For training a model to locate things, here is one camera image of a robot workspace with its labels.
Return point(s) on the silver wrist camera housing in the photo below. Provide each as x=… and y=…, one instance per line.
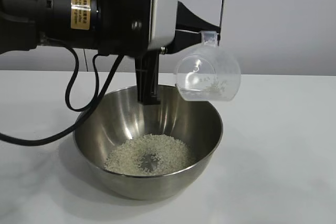
x=163, y=11

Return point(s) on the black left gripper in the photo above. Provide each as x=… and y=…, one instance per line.
x=120, y=16

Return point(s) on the clear plastic measuring cup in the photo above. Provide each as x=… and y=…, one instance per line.
x=210, y=77

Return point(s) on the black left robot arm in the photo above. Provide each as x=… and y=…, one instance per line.
x=39, y=6

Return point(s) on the white uncooked rice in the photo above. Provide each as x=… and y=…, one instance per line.
x=126, y=155

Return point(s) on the yellow warning label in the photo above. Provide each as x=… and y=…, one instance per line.
x=80, y=6

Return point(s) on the stainless steel mixing bowl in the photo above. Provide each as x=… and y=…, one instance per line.
x=183, y=119

